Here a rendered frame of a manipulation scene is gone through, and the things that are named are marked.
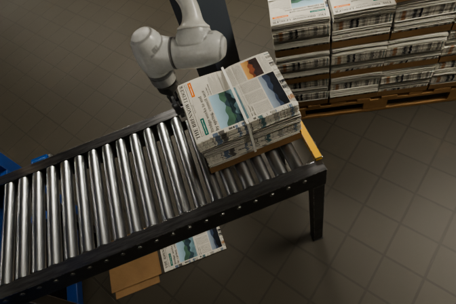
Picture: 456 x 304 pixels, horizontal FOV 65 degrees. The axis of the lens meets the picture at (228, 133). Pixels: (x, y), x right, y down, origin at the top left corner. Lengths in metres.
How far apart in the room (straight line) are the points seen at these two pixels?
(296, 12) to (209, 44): 0.86
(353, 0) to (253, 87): 0.82
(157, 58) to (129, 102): 1.80
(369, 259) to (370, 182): 0.43
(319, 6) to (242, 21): 1.40
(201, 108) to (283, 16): 0.77
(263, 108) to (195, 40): 0.33
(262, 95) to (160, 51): 0.38
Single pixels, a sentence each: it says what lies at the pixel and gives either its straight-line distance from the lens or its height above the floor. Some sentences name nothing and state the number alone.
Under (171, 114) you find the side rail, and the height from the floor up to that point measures 0.80.
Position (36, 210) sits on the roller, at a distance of 1.69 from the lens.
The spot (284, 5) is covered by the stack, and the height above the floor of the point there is 0.83.
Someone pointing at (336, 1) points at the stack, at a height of 0.83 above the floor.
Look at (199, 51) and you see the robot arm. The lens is 1.10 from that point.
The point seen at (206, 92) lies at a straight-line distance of 1.33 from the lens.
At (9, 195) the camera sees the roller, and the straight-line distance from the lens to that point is 1.82.
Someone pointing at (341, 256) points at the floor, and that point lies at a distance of 2.08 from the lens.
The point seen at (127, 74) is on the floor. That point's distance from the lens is 3.14.
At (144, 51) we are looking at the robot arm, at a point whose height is 1.31.
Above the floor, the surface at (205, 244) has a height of 0.01.
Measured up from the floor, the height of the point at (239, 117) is 1.03.
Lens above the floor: 2.01
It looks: 55 degrees down
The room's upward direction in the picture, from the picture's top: 20 degrees counter-clockwise
